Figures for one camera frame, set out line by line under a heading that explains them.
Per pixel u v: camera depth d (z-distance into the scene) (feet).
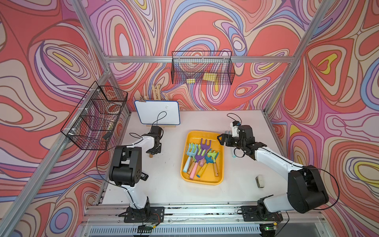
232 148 2.57
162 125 2.74
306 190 1.40
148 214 2.18
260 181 2.65
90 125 2.41
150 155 3.01
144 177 2.75
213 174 2.85
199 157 3.02
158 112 2.99
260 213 2.19
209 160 2.98
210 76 2.93
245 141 2.22
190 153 3.06
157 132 2.60
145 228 2.31
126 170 1.60
